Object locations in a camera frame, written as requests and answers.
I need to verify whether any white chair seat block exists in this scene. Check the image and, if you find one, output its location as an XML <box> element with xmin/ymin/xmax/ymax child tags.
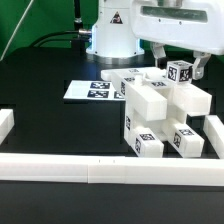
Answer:
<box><xmin>124</xmin><ymin>103</ymin><xmax>187</xmax><ymax>144</ymax></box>

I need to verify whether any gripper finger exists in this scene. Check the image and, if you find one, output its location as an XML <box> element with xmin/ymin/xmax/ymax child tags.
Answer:
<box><xmin>150</xmin><ymin>42</ymin><xmax>167</xmax><ymax>69</ymax></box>
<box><xmin>192</xmin><ymin>51</ymin><xmax>211</xmax><ymax>80</ymax></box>

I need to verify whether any black pole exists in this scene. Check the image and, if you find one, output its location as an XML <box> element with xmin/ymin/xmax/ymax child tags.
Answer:
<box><xmin>74</xmin><ymin>0</ymin><xmax>83</xmax><ymax>31</ymax></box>

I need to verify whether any white tagged cube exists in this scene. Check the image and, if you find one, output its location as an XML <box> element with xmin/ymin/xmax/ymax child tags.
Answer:
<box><xmin>166</xmin><ymin>60</ymin><xmax>192</xmax><ymax>84</ymax></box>

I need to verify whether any white marker base sheet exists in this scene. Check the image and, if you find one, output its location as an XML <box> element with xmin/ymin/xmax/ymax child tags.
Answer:
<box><xmin>64</xmin><ymin>80</ymin><xmax>124</xmax><ymax>101</ymax></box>

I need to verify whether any white cable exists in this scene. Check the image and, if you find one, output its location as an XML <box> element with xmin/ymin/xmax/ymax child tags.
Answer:
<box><xmin>0</xmin><ymin>0</ymin><xmax>36</xmax><ymax>61</ymax></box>

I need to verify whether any black cable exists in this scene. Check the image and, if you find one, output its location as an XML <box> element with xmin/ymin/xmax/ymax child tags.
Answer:
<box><xmin>29</xmin><ymin>30</ymin><xmax>92</xmax><ymax>48</ymax></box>

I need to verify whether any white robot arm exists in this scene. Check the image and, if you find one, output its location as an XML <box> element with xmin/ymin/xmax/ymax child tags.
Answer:
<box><xmin>87</xmin><ymin>0</ymin><xmax>224</xmax><ymax>80</ymax></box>

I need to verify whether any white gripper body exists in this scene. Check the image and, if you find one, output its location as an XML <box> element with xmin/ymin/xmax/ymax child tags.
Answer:
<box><xmin>130</xmin><ymin>0</ymin><xmax>224</xmax><ymax>55</ymax></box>

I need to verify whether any white chair back frame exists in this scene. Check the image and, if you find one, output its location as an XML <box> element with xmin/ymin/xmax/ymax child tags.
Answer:
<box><xmin>101</xmin><ymin>67</ymin><xmax>212</xmax><ymax>121</ymax></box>

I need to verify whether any white U-shaped fence frame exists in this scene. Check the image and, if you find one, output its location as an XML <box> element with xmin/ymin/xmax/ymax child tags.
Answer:
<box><xmin>0</xmin><ymin>108</ymin><xmax>224</xmax><ymax>187</ymax></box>

